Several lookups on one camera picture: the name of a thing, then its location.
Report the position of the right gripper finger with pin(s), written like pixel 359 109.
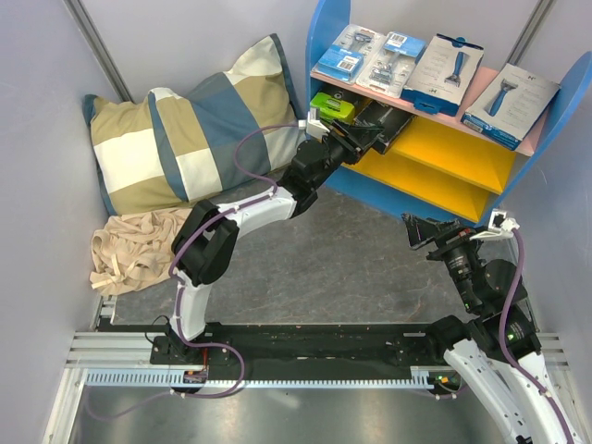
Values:
pixel 421 231
pixel 454 224

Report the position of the blue Gillette razor blister pack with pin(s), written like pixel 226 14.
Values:
pixel 349 54

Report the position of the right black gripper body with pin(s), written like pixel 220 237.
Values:
pixel 456 240

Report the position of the black green razor box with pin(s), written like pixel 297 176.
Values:
pixel 392 120
pixel 340 105

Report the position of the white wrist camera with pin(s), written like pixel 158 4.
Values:
pixel 501 226
pixel 313 125

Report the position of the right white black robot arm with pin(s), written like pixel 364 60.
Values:
pixel 497 354

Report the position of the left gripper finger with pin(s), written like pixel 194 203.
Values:
pixel 352 130
pixel 369 140

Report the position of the colourful wooden shelf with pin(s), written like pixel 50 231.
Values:
pixel 438 167

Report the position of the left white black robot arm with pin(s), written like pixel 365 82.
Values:
pixel 205 243

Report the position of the grey slotted cable duct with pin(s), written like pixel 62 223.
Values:
pixel 192 379

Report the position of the Harry's razor pack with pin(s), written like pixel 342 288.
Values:
pixel 510 106
pixel 442 75

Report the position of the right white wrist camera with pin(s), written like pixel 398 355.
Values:
pixel 501 226

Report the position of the beige crumpled cloth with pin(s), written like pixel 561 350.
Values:
pixel 133 252

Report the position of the checked blue beige pillow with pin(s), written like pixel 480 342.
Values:
pixel 173 150

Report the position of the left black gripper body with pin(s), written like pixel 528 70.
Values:
pixel 339 151

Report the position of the aluminium frame rail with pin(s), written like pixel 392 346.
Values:
pixel 83 414

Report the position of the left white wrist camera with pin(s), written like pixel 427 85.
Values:
pixel 313 125

